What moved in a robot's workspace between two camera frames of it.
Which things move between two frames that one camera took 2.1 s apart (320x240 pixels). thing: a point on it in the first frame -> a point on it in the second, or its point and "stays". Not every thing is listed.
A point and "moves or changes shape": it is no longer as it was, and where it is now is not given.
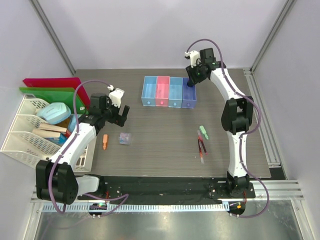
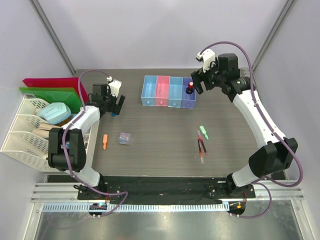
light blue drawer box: (175, 92) stays
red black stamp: (190, 83) moves or changes shape
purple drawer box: (189, 94) stays
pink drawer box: (162, 92) stays
